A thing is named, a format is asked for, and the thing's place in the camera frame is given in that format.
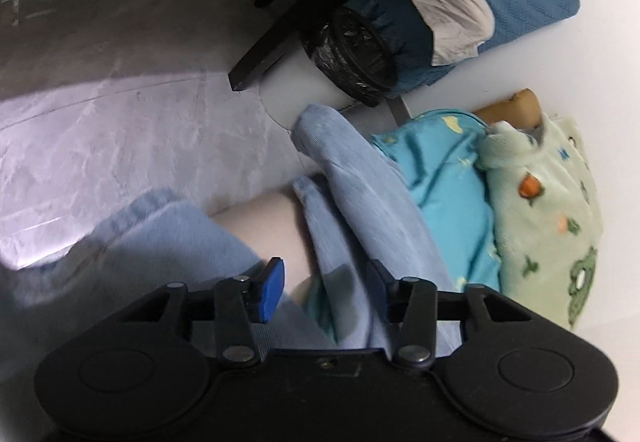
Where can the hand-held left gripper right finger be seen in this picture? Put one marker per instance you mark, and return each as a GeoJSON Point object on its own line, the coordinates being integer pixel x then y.
{"type": "Point", "coordinates": [392, 298]}

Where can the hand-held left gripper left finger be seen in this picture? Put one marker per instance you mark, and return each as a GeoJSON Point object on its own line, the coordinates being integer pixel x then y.
{"type": "Point", "coordinates": [272, 289]}

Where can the light blue denim shorts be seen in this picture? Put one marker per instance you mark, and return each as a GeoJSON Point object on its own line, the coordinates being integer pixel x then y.
{"type": "Point", "coordinates": [165, 262]}

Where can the teal printed bed sheet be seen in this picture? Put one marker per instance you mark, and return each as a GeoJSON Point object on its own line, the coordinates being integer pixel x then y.
{"type": "Point", "coordinates": [450, 182]}

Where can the green printed fleece blanket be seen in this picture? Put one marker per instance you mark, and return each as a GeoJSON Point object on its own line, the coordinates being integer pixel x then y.
{"type": "Point", "coordinates": [540, 232]}

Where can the trash bin with black bag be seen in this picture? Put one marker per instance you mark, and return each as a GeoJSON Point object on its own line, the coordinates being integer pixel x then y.
{"type": "Point", "coordinates": [350, 52]}

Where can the blue zigzag-edged seat cover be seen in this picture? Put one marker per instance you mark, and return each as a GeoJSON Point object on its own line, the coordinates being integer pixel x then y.
{"type": "Point", "coordinates": [400, 32]}

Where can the beige cloth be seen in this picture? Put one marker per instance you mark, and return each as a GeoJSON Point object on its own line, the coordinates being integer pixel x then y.
{"type": "Point", "coordinates": [450, 7]}

